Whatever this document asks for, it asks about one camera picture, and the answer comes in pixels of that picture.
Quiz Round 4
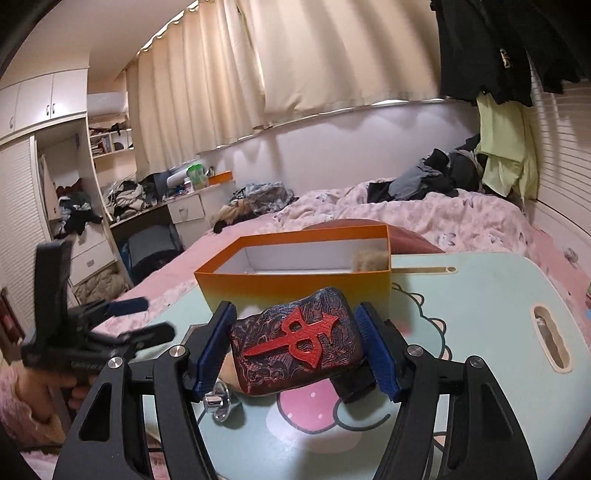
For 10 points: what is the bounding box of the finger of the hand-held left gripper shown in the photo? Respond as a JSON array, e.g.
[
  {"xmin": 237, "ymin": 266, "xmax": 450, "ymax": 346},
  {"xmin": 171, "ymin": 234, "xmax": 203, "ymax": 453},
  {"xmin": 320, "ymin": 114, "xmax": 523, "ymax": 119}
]
[
  {"xmin": 90, "ymin": 322, "xmax": 177, "ymax": 361},
  {"xmin": 74, "ymin": 297, "xmax": 149, "ymax": 326}
]

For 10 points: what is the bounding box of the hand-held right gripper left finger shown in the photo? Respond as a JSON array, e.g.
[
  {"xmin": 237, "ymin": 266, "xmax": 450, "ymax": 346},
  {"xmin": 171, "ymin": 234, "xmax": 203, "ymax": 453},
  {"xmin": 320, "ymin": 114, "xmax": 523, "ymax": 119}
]
[{"xmin": 52, "ymin": 301, "xmax": 237, "ymax": 480}]

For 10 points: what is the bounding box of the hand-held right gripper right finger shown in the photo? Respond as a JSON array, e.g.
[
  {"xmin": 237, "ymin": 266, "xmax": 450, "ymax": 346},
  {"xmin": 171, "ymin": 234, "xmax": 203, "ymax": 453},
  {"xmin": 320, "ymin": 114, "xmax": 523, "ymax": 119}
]
[{"xmin": 355, "ymin": 302, "xmax": 539, "ymax": 480}]

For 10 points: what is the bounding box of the silver metal clip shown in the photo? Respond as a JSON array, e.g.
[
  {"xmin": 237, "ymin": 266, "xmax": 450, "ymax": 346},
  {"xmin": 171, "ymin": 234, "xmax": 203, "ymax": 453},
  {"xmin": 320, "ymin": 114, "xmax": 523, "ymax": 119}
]
[{"xmin": 203, "ymin": 381, "xmax": 241, "ymax": 423}]

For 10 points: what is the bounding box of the dark block with red symbol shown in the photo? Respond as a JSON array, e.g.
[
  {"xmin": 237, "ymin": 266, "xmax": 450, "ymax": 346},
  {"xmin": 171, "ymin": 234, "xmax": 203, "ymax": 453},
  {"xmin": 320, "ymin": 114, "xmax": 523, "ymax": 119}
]
[{"xmin": 229, "ymin": 287, "xmax": 370, "ymax": 397}]

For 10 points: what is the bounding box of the orange cardboard box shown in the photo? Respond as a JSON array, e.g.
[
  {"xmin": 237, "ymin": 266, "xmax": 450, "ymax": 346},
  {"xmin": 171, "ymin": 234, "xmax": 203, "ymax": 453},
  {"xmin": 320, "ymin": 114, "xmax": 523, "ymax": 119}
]
[{"xmin": 194, "ymin": 224, "xmax": 392, "ymax": 319}]

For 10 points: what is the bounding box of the grey fluffy pompom toy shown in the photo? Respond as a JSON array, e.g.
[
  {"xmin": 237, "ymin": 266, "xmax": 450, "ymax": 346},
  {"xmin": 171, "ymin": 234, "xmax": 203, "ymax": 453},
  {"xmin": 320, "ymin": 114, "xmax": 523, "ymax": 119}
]
[{"xmin": 352, "ymin": 248, "xmax": 389, "ymax": 271}]

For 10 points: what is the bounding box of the person's left forearm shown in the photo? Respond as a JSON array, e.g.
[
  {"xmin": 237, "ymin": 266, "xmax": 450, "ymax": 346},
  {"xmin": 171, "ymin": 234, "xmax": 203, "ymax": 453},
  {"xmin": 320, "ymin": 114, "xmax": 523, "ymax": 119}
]
[{"xmin": 0, "ymin": 364, "xmax": 65, "ymax": 449}]

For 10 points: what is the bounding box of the person's left hand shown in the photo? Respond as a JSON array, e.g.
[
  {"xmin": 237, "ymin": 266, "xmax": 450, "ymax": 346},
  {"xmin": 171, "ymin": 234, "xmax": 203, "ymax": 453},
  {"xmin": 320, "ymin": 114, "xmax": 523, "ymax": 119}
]
[{"xmin": 17, "ymin": 368, "xmax": 100, "ymax": 424}]

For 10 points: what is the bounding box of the pink bed sheet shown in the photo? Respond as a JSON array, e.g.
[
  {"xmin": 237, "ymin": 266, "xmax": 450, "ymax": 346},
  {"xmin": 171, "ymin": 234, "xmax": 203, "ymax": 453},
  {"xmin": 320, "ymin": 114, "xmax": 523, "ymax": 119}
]
[{"xmin": 88, "ymin": 231, "xmax": 241, "ymax": 337}]

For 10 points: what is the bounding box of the clothes heap on desk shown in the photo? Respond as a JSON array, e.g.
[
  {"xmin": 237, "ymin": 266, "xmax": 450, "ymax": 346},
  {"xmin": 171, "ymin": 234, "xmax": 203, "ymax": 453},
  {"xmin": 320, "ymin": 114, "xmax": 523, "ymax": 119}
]
[{"xmin": 104, "ymin": 180, "xmax": 160, "ymax": 217}]

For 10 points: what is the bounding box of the white desk with drawers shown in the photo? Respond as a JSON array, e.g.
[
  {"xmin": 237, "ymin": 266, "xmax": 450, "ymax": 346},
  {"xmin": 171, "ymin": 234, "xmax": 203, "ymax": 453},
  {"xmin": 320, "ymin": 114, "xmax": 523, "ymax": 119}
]
[{"xmin": 108, "ymin": 189, "xmax": 208, "ymax": 250}]

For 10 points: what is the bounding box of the cartoon print lap table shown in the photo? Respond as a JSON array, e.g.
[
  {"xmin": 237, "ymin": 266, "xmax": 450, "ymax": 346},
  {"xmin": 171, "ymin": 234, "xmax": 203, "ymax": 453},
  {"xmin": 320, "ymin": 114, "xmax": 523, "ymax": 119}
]
[{"xmin": 139, "ymin": 251, "xmax": 589, "ymax": 480}]

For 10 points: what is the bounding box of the grey patterned clothes pile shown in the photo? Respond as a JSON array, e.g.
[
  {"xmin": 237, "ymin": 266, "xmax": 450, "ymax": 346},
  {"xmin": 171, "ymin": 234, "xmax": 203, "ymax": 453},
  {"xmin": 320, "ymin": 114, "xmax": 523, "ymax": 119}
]
[{"xmin": 212, "ymin": 181, "xmax": 300, "ymax": 233}]

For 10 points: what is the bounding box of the pink floral fuzzy blanket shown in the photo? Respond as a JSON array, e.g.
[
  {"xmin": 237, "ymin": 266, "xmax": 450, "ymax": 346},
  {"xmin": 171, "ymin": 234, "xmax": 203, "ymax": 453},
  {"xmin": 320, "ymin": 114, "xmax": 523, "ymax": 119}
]
[{"xmin": 182, "ymin": 184, "xmax": 591, "ymax": 337}]

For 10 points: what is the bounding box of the dark clothes pile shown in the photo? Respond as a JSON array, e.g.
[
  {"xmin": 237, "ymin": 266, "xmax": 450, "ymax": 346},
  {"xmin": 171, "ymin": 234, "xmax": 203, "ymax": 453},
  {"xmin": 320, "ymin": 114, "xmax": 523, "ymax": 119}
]
[{"xmin": 367, "ymin": 148, "xmax": 483, "ymax": 204}]

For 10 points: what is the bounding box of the white wardrobe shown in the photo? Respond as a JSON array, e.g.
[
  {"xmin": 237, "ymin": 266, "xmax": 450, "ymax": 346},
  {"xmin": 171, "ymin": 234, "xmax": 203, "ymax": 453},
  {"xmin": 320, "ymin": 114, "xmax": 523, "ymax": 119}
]
[{"xmin": 0, "ymin": 69, "xmax": 116, "ymax": 333}]

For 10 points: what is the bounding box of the light green hanging garment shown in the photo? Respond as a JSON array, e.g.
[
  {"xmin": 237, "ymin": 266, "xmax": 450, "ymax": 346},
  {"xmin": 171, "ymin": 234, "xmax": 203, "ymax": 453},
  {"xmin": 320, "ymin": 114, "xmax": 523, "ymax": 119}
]
[{"xmin": 475, "ymin": 92, "xmax": 540, "ymax": 200}]

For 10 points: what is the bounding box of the beige curtain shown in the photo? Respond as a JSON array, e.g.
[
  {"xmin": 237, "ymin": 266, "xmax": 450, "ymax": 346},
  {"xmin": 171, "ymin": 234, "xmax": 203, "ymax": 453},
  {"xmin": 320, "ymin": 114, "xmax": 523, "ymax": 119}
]
[{"xmin": 124, "ymin": 0, "xmax": 441, "ymax": 174}]

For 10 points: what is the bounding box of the black hanging jacket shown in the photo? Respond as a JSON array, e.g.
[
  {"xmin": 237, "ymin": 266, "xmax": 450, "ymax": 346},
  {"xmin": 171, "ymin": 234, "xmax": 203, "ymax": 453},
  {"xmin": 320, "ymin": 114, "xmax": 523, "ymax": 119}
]
[{"xmin": 434, "ymin": 0, "xmax": 536, "ymax": 108}]

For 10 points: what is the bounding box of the dark hanging garment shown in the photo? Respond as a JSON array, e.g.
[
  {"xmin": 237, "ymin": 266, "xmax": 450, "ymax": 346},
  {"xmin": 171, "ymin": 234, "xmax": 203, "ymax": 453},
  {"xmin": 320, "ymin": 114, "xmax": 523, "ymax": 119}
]
[{"xmin": 522, "ymin": 0, "xmax": 589, "ymax": 95}]

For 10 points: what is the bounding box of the white wall shelf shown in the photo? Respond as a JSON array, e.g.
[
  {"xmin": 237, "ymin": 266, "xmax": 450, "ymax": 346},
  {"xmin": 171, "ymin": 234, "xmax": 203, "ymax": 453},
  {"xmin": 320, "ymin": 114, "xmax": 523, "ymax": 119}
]
[{"xmin": 88, "ymin": 124, "xmax": 137, "ymax": 158}]

